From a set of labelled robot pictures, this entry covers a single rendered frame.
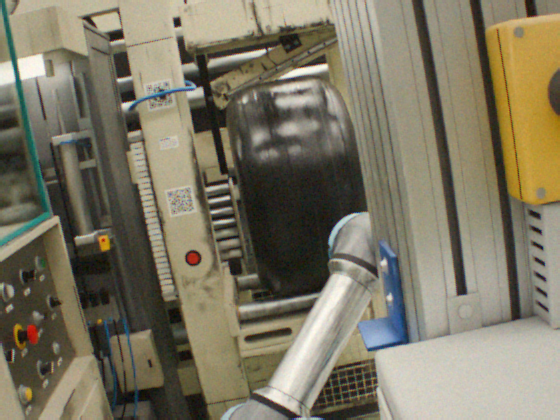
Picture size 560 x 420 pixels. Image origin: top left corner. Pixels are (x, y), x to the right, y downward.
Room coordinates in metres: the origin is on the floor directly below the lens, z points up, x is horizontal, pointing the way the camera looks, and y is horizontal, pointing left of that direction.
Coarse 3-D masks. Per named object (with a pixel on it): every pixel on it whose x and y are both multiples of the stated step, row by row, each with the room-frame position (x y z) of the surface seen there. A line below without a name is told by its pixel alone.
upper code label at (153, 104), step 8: (160, 80) 1.71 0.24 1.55; (168, 80) 1.71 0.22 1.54; (144, 88) 1.71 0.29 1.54; (152, 88) 1.71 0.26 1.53; (160, 88) 1.71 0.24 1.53; (168, 88) 1.71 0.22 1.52; (168, 96) 1.71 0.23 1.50; (152, 104) 1.71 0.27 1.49; (160, 104) 1.71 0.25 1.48; (168, 104) 1.71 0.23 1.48
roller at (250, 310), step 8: (320, 288) 1.67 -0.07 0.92; (280, 296) 1.67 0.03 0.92; (288, 296) 1.66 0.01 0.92; (296, 296) 1.65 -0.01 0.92; (304, 296) 1.65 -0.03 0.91; (312, 296) 1.65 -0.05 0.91; (240, 304) 1.66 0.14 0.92; (248, 304) 1.65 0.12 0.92; (256, 304) 1.65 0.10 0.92; (264, 304) 1.65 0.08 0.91; (272, 304) 1.65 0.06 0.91; (280, 304) 1.64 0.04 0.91; (288, 304) 1.64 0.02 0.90; (296, 304) 1.64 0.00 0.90; (304, 304) 1.65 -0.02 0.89; (312, 304) 1.65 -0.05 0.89; (240, 312) 1.64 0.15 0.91; (248, 312) 1.64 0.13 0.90; (256, 312) 1.64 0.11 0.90; (264, 312) 1.64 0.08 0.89; (272, 312) 1.65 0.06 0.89; (280, 312) 1.65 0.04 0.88; (240, 320) 1.65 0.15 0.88
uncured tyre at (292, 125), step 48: (240, 96) 1.70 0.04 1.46; (288, 96) 1.64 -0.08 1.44; (336, 96) 1.66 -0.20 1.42; (240, 144) 1.58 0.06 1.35; (288, 144) 1.54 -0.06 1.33; (336, 144) 1.54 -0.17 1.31; (240, 192) 1.58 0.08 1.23; (288, 192) 1.51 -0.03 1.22; (336, 192) 1.51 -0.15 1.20; (288, 240) 1.52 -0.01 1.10; (288, 288) 1.62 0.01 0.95
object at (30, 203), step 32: (0, 0) 1.51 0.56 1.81; (0, 32) 1.46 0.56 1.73; (0, 64) 1.42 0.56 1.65; (0, 96) 1.38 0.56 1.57; (0, 128) 1.34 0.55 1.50; (0, 160) 1.29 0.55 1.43; (32, 160) 1.51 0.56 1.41; (0, 192) 1.25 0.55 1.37; (32, 192) 1.45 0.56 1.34; (0, 224) 1.21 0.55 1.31; (32, 224) 1.38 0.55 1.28
